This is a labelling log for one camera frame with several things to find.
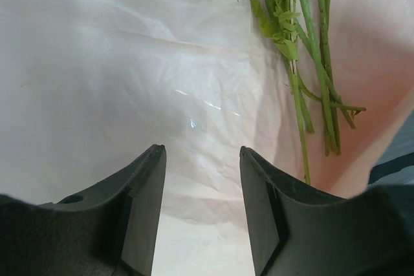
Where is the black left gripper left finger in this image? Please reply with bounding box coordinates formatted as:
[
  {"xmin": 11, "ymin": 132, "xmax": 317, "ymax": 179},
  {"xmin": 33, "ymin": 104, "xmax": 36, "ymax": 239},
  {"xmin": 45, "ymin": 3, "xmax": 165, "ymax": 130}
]
[{"xmin": 1, "ymin": 145, "xmax": 166, "ymax": 275}]

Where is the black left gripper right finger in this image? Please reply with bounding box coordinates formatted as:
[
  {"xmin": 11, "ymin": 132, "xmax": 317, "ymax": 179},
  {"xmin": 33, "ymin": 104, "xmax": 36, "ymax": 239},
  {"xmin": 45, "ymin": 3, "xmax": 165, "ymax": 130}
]
[{"xmin": 240, "ymin": 147, "xmax": 413, "ymax": 275}]

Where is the pink wrapping paper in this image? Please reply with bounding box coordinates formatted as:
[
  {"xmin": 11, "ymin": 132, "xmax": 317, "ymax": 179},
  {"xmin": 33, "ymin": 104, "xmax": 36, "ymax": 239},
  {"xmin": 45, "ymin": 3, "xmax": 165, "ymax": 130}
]
[{"xmin": 1, "ymin": 0, "xmax": 413, "ymax": 275}]

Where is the pink artificial flower bouquet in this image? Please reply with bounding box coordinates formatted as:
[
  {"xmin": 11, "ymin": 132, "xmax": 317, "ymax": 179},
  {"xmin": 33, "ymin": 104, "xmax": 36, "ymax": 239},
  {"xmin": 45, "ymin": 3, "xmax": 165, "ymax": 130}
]
[{"xmin": 250, "ymin": 0, "xmax": 366, "ymax": 184}]

